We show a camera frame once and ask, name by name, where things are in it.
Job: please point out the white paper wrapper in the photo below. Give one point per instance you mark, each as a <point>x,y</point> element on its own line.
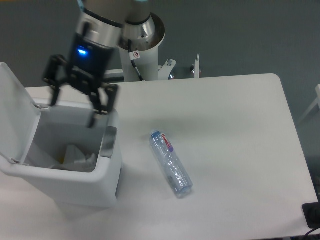
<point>76,161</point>

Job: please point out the clear plastic water bottle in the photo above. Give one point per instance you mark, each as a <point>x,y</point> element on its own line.
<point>170,164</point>

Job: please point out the black device at edge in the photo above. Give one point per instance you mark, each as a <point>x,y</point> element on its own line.
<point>311,213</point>

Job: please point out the white furniture leg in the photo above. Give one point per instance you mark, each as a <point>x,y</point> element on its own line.
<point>313,105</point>

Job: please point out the white metal base frame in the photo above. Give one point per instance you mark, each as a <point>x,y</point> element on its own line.
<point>165,72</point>

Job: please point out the white trash can lid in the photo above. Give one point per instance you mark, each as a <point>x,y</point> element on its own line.
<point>19,117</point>

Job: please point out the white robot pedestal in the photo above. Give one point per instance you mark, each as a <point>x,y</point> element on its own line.
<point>139,47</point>

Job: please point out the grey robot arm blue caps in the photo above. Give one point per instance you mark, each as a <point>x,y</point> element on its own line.
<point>98,33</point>

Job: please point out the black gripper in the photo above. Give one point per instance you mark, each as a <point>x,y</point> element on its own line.
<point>85,70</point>

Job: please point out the white trash can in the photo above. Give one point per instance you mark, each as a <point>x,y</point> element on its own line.
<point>55,150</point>

